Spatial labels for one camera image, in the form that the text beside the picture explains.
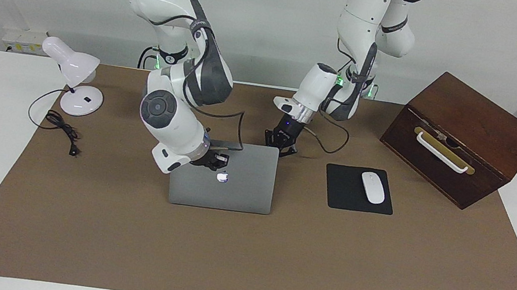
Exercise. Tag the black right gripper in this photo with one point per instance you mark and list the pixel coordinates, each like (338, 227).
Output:
(203, 159)

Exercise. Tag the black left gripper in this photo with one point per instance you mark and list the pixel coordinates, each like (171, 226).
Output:
(285, 131)

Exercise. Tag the grey laptop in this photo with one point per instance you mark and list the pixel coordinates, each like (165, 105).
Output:
(242, 188)

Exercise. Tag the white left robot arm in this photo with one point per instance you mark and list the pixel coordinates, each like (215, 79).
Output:
(368, 9)

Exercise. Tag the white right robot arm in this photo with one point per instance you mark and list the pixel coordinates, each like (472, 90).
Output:
(165, 122)

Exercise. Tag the black mouse pad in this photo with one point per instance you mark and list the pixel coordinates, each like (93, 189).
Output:
(345, 190)

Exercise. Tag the white computer mouse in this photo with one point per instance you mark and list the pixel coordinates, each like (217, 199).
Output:
(373, 187)

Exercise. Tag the brown table mat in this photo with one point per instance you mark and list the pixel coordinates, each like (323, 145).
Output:
(222, 261)

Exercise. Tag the white desk lamp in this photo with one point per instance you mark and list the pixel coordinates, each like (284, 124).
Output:
(75, 63)

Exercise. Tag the dark brown wooden box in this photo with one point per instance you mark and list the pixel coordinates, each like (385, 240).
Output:
(474, 120)

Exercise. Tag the white power strip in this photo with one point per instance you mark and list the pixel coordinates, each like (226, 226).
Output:
(25, 39)

